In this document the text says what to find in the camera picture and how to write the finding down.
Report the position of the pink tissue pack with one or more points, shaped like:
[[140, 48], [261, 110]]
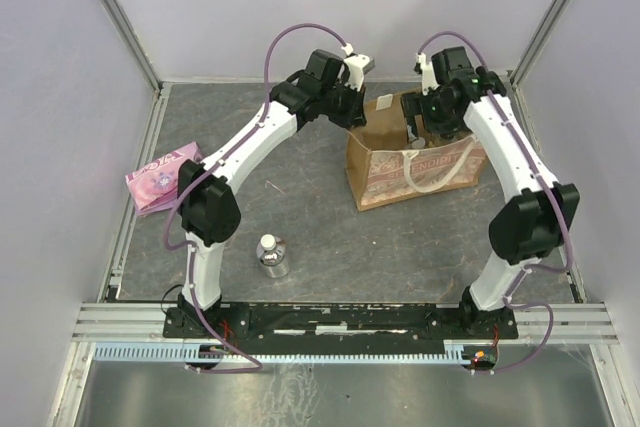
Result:
[[154, 187]]

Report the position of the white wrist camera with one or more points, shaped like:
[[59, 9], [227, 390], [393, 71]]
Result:
[[357, 65], [424, 68]]

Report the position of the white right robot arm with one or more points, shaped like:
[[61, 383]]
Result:
[[457, 97]]

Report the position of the brown canvas tote bag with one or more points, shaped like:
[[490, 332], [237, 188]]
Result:
[[379, 174]]

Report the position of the light blue cable duct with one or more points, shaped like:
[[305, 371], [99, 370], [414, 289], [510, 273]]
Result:
[[302, 349]]

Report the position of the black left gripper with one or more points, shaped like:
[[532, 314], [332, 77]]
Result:
[[354, 116]]

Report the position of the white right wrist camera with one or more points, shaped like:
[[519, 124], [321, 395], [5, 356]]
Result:
[[424, 68]]

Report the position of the round clear bottle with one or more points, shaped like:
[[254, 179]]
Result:
[[411, 153], [271, 254]]

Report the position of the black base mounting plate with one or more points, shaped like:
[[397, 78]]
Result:
[[241, 323]]

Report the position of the aluminium frame rail front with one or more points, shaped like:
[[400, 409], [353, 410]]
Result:
[[573, 323]]

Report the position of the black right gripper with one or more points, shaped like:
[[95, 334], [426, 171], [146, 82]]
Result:
[[448, 128]]

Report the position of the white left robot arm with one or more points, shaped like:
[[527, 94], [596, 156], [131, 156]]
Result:
[[328, 86]]

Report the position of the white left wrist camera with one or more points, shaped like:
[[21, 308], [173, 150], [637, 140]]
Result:
[[357, 65]]

